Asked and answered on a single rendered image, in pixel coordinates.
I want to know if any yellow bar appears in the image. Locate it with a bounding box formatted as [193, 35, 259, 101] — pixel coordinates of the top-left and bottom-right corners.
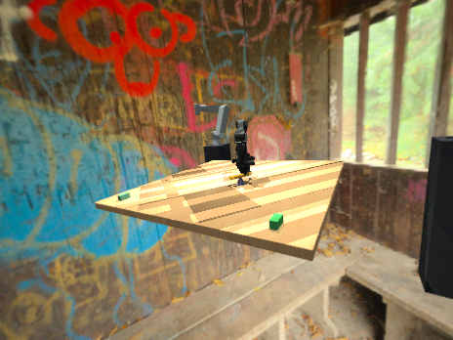
[229, 172, 251, 180]

